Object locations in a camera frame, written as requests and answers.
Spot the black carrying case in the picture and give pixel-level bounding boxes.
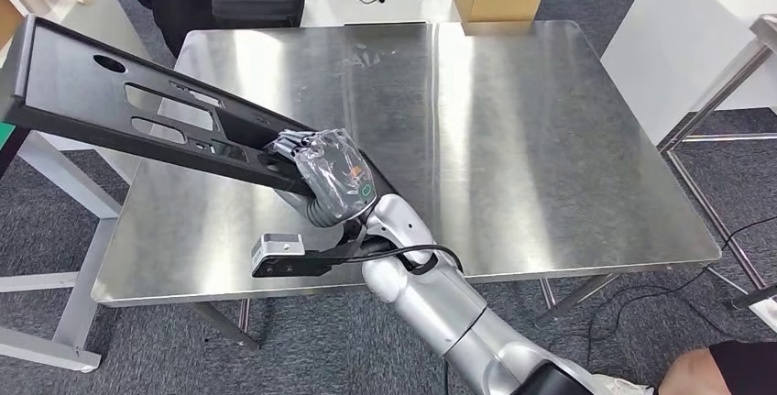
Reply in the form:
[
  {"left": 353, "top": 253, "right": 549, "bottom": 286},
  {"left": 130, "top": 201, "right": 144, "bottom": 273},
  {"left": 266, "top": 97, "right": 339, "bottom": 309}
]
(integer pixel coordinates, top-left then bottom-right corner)
[{"left": 211, "top": 0, "right": 307, "bottom": 29}]

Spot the black floor cable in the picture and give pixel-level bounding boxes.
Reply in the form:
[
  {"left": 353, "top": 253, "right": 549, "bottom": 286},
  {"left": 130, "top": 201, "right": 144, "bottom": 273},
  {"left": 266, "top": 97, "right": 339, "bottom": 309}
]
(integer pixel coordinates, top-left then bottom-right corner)
[{"left": 546, "top": 215, "right": 777, "bottom": 369}]

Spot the steel side table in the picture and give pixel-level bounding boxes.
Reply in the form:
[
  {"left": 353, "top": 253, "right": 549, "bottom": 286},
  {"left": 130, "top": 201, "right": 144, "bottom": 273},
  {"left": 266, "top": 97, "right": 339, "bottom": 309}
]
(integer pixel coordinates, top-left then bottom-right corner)
[{"left": 658, "top": 12, "right": 777, "bottom": 333}]

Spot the plain cardboard box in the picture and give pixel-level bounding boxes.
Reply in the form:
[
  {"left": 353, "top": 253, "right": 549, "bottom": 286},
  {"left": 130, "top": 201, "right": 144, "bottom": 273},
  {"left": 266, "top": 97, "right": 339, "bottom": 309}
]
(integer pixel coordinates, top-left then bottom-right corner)
[{"left": 0, "top": 0, "right": 27, "bottom": 50}]

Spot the person behind workbench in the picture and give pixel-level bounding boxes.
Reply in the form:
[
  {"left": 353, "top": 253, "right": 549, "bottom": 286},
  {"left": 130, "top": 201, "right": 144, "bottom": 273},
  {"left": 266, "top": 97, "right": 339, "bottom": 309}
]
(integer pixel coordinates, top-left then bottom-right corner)
[{"left": 148, "top": 0, "right": 247, "bottom": 59}]

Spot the stainless steel workbench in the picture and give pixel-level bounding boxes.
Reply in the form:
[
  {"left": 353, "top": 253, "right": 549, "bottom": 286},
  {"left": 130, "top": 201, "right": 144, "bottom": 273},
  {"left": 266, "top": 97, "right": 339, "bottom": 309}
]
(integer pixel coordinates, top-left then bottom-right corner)
[{"left": 91, "top": 18, "right": 724, "bottom": 351}]

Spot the black plastic panel part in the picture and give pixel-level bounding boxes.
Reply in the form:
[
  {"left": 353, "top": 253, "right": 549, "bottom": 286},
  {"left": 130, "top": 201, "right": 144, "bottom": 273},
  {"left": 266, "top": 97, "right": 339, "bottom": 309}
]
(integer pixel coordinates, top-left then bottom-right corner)
[{"left": 0, "top": 14, "right": 399, "bottom": 199}]

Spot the white panel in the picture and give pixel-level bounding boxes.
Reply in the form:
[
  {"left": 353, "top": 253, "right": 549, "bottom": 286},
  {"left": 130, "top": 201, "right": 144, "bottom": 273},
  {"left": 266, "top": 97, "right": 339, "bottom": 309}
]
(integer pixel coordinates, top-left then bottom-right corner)
[{"left": 600, "top": 0, "right": 777, "bottom": 146}]

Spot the seated person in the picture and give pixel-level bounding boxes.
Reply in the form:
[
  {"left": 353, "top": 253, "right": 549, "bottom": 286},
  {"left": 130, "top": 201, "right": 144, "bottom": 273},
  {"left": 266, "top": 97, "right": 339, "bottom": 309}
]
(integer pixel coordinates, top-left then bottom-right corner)
[{"left": 591, "top": 340, "right": 777, "bottom": 395}]

